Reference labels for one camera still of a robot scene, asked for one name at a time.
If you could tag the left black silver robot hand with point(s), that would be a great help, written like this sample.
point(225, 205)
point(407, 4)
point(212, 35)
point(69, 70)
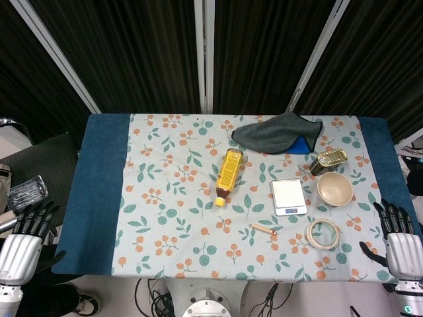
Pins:
point(20, 254)

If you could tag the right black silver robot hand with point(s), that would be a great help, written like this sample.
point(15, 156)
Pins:
point(404, 257)

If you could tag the rectangular olive metal can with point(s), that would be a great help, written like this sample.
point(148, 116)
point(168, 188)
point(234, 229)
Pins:
point(325, 163)

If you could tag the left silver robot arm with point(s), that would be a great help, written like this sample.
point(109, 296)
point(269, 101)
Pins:
point(8, 300)

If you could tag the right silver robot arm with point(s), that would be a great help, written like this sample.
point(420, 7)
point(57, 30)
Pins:
point(409, 300)

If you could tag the small digital scale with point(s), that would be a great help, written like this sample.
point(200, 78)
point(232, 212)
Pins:
point(287, 195)

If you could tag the white black sneaker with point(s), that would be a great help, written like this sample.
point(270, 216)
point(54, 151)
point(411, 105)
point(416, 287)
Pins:
point(86, 302)

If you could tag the masking tape roll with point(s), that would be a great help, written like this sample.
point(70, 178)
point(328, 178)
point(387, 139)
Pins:
point(310, 236)

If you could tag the beige bowl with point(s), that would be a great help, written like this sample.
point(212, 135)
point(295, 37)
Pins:
point(334, 190)

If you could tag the blue table cover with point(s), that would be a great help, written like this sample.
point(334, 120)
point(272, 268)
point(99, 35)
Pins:
point(96, 185)

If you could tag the blue cloth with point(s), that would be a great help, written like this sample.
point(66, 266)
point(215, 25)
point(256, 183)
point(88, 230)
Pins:
point(300, 147)

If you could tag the floral fruit pattern tablecloth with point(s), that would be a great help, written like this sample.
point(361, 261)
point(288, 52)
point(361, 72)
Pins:
point(185, 231)

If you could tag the grey microfibre cloth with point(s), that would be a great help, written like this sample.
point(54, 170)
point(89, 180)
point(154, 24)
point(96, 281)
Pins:
point(271, 135)

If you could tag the silver robot torso base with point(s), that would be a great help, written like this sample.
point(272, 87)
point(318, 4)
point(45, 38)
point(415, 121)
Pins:
point(206, 305)

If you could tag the yellow label tea bottle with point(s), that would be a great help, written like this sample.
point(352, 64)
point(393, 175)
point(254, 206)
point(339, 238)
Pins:
point(228, 171)

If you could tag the black pleated curtain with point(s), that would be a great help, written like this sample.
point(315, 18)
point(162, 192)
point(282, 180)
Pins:
point(138, 49)

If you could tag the white frame post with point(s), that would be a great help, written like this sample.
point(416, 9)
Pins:
point(59, 56)
point(317, 56)
point(204, 56)

